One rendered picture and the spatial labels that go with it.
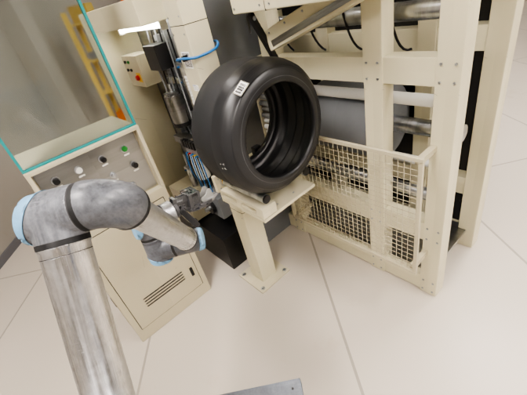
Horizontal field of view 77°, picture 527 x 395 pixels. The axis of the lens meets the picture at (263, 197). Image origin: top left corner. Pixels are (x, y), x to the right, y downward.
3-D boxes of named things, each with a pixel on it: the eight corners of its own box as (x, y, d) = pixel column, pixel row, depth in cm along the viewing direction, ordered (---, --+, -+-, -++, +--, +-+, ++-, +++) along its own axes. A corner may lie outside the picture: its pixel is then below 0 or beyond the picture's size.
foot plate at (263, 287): (239, 276, 242) (238, 273, 241) (265, 254, 255) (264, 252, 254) (263, 294, 224) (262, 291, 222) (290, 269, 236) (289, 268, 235)
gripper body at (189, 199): (201, 190, 134) (174, 202, 127) (205, 208, 138) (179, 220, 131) (191, 185, 139) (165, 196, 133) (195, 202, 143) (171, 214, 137)
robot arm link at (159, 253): (176, 263, 128) (165, 236, 123) (148, 270, 128) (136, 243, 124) (181, 251, 137) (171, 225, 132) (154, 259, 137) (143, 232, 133)
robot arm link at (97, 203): (120, 159, 72) (205, 226, 136) (66, 174, 72) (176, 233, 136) (125, 209, 68) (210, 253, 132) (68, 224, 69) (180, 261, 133)
